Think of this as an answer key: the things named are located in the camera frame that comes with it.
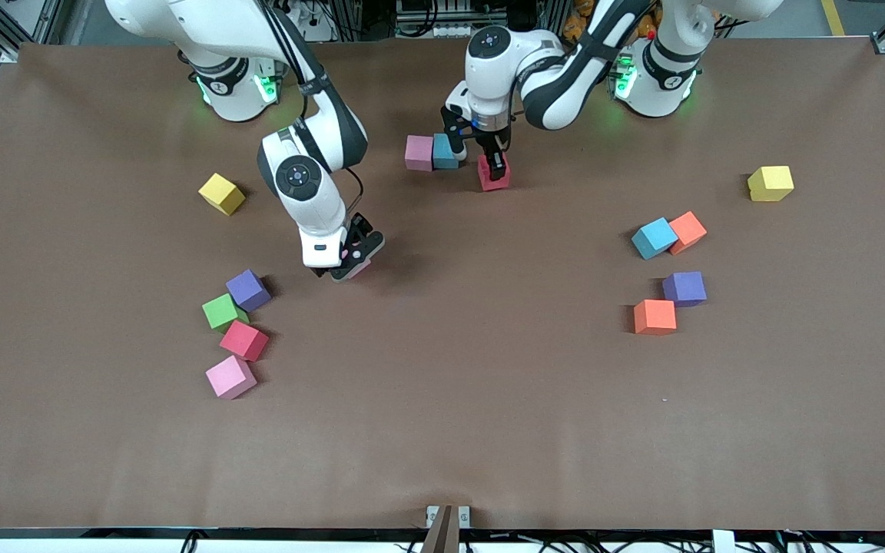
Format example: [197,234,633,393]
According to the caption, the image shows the red foam cube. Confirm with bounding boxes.
[477,156,512,192]
[218,320,270,363]

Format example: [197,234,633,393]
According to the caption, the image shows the blue foam cube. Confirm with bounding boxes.
[631,217,679,261]
[432,133,460,171]

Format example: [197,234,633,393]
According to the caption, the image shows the purple foam cube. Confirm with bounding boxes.
[225,269,273,313]
[661,271,708,308]

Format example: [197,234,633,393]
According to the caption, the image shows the orange foam cube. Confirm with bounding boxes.
[633,299,678,336]
[669,211,708,256]

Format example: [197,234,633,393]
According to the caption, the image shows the grey electronics rack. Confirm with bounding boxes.
[395,0,474,39]

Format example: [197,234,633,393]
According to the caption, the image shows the yellow foam cube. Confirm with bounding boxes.
[198,173,247,217]
[747,166,795,203]

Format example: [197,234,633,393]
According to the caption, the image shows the green foam cube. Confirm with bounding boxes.
[201,293,250,333]

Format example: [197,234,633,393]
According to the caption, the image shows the orange lumpy bag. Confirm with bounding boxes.
[563,0,608,41]

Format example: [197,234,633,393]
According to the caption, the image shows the white power strip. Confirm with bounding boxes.
[281,0,336,43]

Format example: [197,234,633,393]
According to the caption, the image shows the large table cover sheet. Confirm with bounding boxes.
[0,37,885,532]

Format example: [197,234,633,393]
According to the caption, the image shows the small white bracket plates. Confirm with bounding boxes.
[426,505,472,530]

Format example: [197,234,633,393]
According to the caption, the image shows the brown camera mount post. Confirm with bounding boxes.
[419,505,455,553]

